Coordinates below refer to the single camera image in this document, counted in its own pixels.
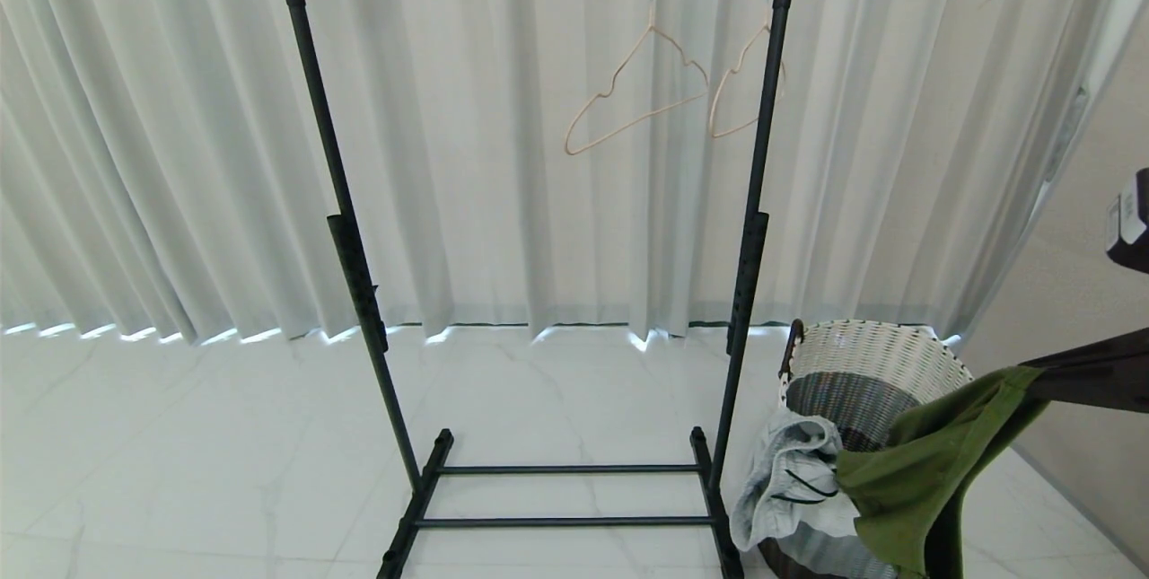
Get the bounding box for pink clothes hanger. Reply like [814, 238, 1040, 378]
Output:
[564, 0, 710, 156]
[709, 0, 788, 139]

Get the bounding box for white laundry basket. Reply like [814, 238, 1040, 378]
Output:
[759, 319, 975, 579]

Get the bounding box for green shirt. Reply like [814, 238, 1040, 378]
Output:
[837, 366, 1051, 579]

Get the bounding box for pale grey shorts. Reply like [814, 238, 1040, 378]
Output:
[730, 408, 863, 553]

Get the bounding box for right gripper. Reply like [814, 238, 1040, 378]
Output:
[1106, 168, 1149, 275]

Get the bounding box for white curtain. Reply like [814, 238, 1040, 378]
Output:
[0, 0, 1149, 347]

